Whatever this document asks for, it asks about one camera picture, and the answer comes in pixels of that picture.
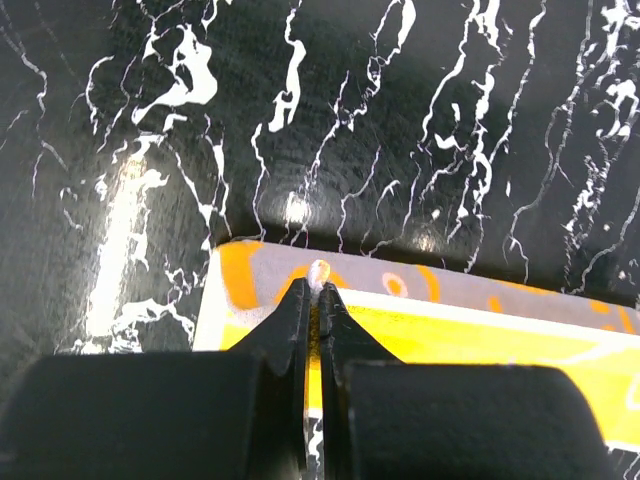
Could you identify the orange towel with grey pattern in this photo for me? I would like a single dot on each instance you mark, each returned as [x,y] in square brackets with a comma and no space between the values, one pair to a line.
[430,315]

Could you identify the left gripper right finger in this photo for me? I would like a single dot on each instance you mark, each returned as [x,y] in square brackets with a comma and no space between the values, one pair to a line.
[387,419]

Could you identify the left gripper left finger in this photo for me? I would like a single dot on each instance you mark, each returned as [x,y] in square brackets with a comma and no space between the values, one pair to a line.
[233,414]

